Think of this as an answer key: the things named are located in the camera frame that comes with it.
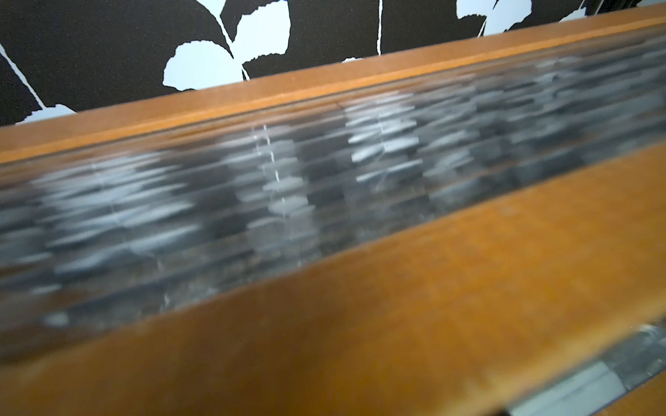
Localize orange wooden glass shelf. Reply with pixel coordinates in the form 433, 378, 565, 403
1, 5, 665, 415

